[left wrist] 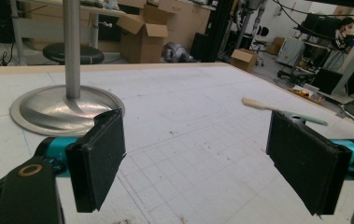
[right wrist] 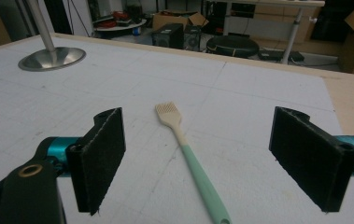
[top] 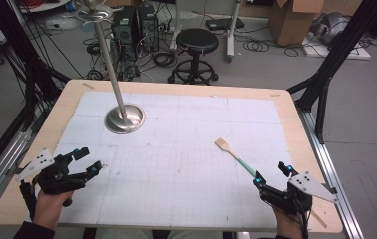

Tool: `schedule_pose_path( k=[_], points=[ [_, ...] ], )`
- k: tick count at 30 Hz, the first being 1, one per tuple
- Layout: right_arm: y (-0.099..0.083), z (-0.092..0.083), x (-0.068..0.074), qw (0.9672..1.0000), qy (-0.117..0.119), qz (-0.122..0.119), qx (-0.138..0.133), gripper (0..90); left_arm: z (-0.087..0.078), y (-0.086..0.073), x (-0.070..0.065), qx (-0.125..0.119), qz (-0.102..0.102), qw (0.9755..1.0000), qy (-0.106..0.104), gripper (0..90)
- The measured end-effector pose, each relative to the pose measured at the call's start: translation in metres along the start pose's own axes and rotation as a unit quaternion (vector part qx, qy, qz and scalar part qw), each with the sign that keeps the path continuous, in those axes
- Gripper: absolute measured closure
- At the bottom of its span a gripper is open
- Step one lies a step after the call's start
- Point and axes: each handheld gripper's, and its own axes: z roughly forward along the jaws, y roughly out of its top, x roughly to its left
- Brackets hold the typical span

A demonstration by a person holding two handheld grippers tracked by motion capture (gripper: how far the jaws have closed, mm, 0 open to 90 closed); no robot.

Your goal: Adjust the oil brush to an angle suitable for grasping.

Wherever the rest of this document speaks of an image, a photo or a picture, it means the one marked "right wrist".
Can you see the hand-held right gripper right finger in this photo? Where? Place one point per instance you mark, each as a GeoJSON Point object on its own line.
{"type": "Point", "coordinates": [311, 161]}

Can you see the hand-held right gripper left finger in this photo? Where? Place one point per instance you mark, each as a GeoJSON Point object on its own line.
{"type": "Point", "coordinates": [101, 161]}

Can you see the white grid mat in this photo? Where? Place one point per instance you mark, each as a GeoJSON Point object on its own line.
{"type": "Point", "coordinates": [227, 93]}

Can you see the black flat device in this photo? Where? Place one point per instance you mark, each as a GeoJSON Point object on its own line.
{"type": "Point", "coordinates": [274, 55]}

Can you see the round white table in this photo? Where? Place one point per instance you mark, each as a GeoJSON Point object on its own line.
{"type": "Point", "coordinates": [118, 28]}

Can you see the black round stool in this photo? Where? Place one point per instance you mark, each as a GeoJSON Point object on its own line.
{"type": "Point", "coordinates": [232, 46]}

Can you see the black computer tower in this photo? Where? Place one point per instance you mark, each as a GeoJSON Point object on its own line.
{"type": "Point", "coordinates": [168, 36]}
{"type": "Point", "coordinates": [195, 39]}

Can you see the small open cardboard box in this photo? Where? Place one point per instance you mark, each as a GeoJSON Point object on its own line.
{"type": "Point", "coordinates": [168, 19]}

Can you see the white frame desk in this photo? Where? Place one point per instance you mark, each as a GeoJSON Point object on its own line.
{"type": "Point", "coordinates": [291, 37]}

